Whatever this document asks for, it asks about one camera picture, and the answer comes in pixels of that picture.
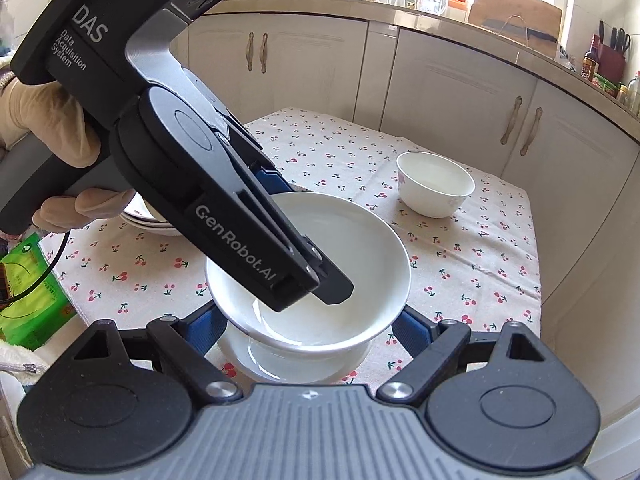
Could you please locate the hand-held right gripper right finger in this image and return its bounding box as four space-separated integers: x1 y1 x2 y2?
376 307 547 407

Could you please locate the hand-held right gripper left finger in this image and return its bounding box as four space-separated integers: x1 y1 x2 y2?
74 305 242 407

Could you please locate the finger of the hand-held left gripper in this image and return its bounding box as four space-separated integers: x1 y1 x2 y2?
181 66 292 197
239 184 356 307

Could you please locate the large white plate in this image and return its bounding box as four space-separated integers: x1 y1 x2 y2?
119 210 187 237

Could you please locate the person's left hand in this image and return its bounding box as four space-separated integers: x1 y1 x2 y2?
0 79 137 232

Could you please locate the cherry print tablecloth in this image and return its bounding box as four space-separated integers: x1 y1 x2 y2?
37 106 543 386

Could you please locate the white bowl with pink flowers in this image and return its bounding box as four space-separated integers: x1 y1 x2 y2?
396 151 476 219

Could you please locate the green tissue packet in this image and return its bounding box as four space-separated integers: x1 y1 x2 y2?
0 232 77 352

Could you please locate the white cloth garment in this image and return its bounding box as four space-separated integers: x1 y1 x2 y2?
0 342 42 377

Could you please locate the wooden cutting board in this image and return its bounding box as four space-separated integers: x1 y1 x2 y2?
469 0 564 59

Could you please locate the dark sauce bottle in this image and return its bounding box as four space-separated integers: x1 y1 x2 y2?
581 34 601 82

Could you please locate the red knife block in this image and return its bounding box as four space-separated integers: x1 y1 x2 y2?
597 22 629 82

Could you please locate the black cable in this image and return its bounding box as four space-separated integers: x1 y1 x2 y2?
0 229 72 312

